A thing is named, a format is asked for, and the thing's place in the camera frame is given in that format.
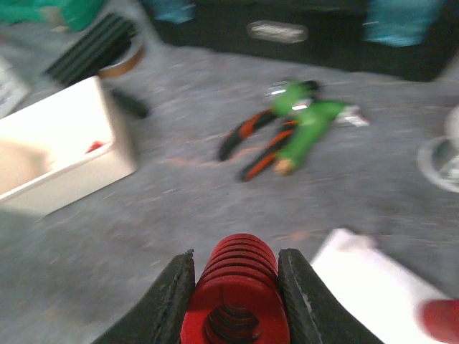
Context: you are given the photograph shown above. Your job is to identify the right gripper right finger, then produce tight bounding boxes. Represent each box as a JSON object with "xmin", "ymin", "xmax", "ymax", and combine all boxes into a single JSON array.
[{"xmin": 278, "ymin": 249, "xmax": 382, "ymax": 344}]

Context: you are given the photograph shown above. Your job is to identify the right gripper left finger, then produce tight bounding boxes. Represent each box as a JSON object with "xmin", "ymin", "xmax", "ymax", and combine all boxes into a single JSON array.
[{"xmin": 94, "ymin": 249, "xmax": 194, "ymax": 344}]

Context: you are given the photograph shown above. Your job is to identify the red large spring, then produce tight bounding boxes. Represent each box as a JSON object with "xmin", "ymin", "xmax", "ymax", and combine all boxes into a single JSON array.
[{"xmin": 421, "ymin": 299, "xmax": 459, "ymax": 344}]

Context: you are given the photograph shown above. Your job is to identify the orange black pliers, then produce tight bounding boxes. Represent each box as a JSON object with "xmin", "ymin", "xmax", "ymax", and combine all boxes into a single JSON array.
[{"xmin": 217, "ymin": 80, "xmax": 322, "ymax": 183}]

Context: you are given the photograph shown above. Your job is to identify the white spring tray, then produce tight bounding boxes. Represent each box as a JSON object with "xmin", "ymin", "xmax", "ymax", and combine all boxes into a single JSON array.
[{"xmin": 1, "ymin": 77, "xmax": 138, "ymax": 216}]

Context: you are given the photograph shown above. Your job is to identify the white peg board fixture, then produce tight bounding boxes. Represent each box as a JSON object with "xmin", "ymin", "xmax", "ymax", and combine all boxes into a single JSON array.
[{"xmin": 311, "ymin": 228, "xmax": 455, "ymax": 343}]

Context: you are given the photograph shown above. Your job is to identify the brown tape roll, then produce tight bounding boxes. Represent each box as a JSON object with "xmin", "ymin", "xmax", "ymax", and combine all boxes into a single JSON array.
[{"xmin": 98, "ymin": 34, "xmax": 145, "ymax": 79}]

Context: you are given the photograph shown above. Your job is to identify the black aluminium extrusion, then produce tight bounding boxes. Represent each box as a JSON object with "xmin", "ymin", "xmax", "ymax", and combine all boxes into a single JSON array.
[{"xmin": 44, "ymin": 13, "xmax": 138, "ymax": 87}]

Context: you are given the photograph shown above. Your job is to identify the black toolbox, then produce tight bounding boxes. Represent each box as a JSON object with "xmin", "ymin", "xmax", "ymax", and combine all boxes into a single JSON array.
[{"xmin": 141, "ymin": 1, "xmax": 458, "ymax": 82}]

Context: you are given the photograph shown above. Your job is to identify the green plastic case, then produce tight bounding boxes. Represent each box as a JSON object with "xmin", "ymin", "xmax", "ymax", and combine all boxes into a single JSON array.
[{"xmin": 1, "ymin": 0, "xmax": 107, "ymax": 32}]

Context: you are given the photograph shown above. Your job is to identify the solder wire spool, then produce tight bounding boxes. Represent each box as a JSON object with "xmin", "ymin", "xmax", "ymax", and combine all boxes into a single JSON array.
[{"xmin": 417, "ymin": 106, "xmax": 458, "ymax": 194}]

